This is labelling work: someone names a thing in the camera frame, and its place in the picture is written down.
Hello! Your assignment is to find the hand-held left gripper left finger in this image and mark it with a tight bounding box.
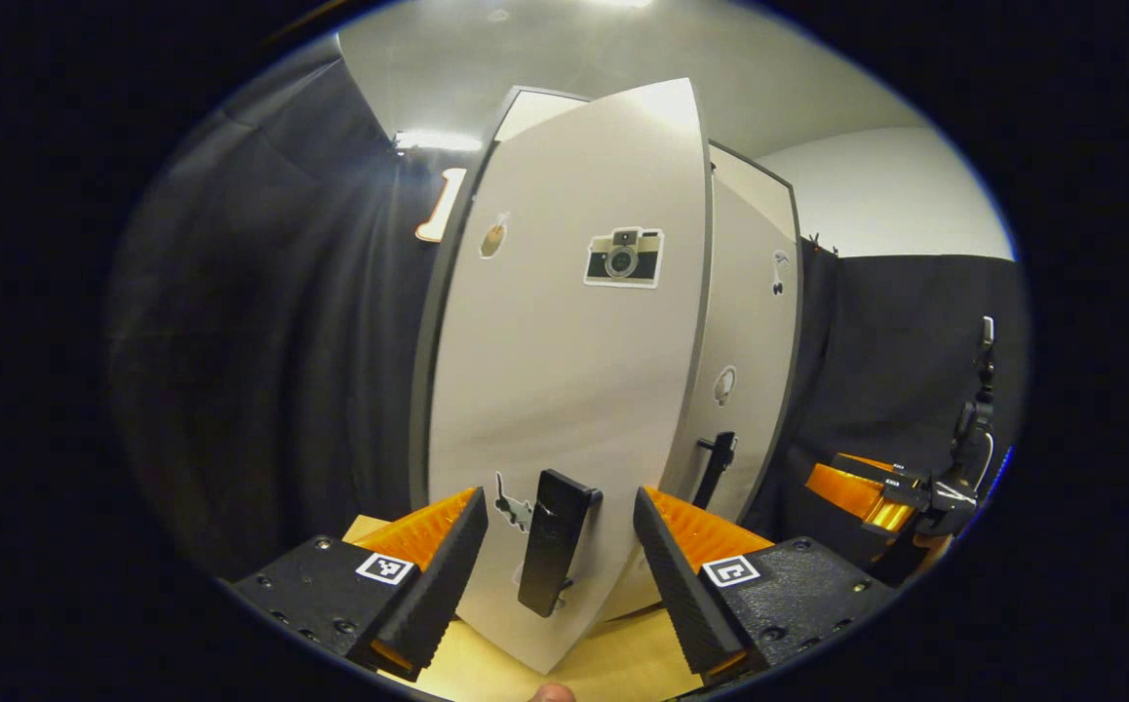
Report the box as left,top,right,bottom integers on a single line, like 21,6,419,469
229,487,489,682

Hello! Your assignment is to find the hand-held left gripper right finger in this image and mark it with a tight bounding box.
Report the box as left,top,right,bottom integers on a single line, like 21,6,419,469
632,487,899,683

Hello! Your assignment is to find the black left door handle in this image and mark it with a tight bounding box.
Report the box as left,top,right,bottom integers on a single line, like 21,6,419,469
518,469,604,618

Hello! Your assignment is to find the black backdrop cloth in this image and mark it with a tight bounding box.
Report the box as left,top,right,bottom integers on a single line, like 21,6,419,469
750,239,1032,566
106,39,487,586

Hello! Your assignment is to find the white shoe cabinet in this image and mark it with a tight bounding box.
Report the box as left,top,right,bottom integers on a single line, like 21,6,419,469
409,78,804,676

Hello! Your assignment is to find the black right door handle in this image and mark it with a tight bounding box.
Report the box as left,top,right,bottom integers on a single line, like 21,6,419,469
694,431,739,511

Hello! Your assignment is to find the white cabinet door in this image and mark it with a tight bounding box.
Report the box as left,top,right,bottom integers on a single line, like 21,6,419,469
409,78,715,676
670,180,802,527

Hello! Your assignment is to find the black door handle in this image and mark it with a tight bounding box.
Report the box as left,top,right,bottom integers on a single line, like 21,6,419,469
694,431,739,511
518,469,604,618

